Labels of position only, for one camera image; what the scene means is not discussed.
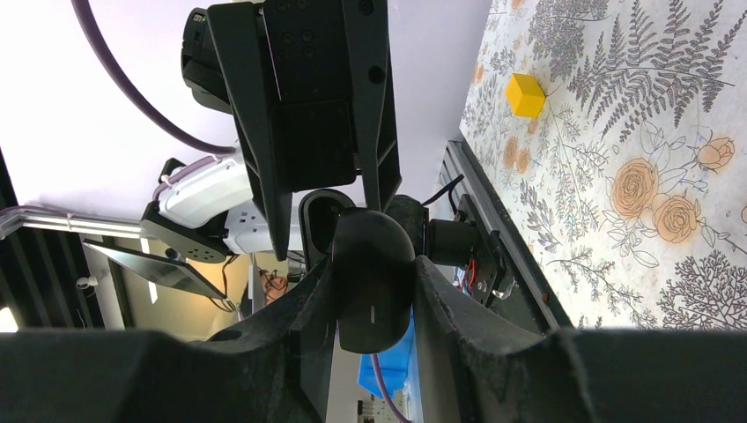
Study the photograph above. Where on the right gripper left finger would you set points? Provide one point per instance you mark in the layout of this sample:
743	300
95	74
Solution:
273	366

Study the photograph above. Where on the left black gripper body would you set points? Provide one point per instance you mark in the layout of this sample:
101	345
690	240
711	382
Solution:
313	54

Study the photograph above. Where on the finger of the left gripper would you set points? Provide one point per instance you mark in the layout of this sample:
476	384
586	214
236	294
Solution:
253	111
376	135

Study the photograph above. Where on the blue bin background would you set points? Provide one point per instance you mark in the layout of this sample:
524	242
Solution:
398	368

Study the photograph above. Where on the black earbud charging case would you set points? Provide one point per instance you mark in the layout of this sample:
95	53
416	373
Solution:
370	257

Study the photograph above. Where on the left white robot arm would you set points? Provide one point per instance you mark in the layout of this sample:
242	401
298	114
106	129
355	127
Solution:
206	211

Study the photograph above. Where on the floral table mat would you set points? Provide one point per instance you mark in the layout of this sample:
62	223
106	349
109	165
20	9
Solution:
629	188

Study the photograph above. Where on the yellow block near arm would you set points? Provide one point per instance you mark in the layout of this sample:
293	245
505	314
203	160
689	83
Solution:
525	96

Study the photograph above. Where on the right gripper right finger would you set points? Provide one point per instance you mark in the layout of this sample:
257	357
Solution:
474	366

